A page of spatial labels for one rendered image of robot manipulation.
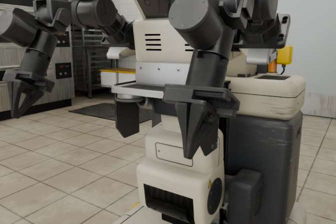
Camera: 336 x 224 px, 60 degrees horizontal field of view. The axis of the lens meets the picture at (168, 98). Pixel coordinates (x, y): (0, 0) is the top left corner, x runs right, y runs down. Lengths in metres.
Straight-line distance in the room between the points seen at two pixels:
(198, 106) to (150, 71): 0.41
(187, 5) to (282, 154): 0.70
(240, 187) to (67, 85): 3.80
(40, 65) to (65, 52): 3.72
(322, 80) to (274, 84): 3.18
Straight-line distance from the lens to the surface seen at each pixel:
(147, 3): 0.79
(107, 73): 4.88
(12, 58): 4.02
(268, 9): 0.58
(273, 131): 0.98
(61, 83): 4.41
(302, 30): 4.14
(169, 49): 0.78
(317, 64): 4.12
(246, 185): 0.90
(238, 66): 1.03
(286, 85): 0.96
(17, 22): 0.69
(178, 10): 0.40
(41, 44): 0.73
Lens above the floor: 0.93
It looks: 11 degrees down
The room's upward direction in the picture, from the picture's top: straight up
